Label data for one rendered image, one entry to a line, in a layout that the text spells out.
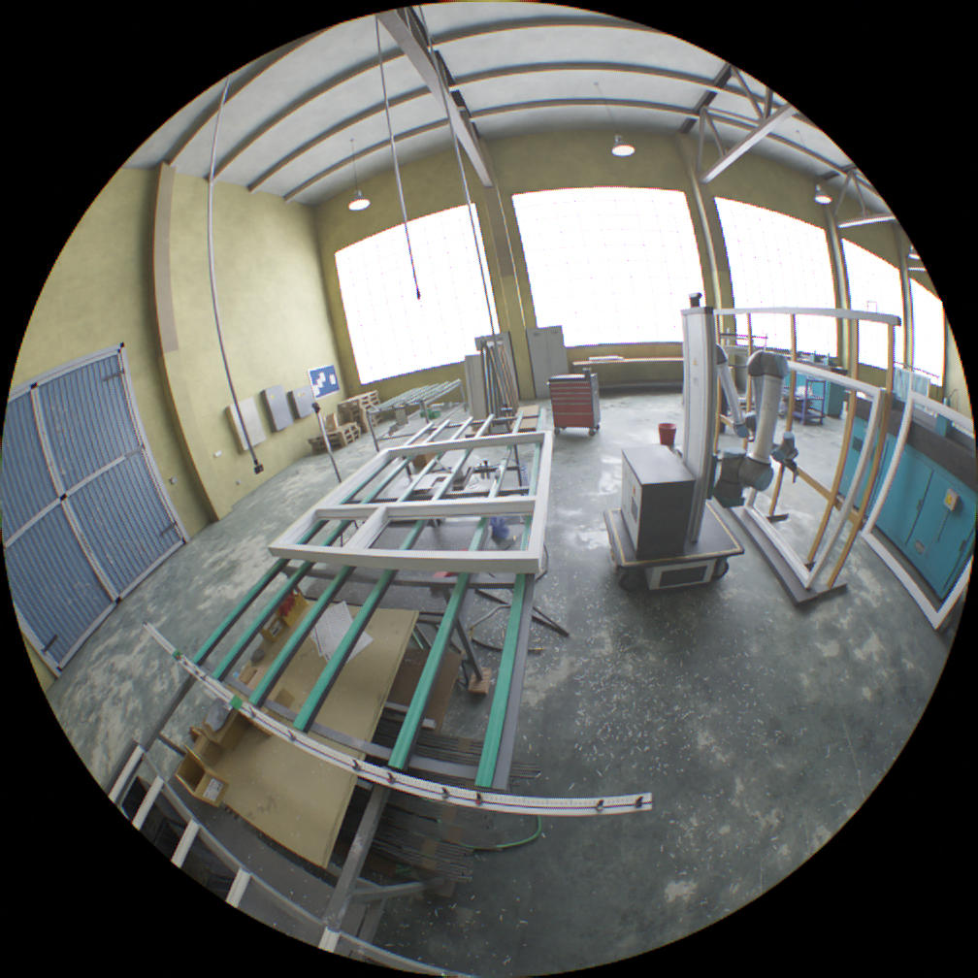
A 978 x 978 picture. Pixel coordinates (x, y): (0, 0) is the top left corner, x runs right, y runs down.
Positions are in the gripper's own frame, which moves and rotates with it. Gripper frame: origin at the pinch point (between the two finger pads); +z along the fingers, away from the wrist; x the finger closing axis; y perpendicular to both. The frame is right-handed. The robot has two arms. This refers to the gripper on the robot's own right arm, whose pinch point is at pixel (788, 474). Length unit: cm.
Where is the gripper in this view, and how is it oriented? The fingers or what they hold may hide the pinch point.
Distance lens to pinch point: 245.7
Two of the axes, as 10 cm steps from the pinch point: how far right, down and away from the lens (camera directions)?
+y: -8.3, 4.7, 2.9
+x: 0.1, 5.4, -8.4
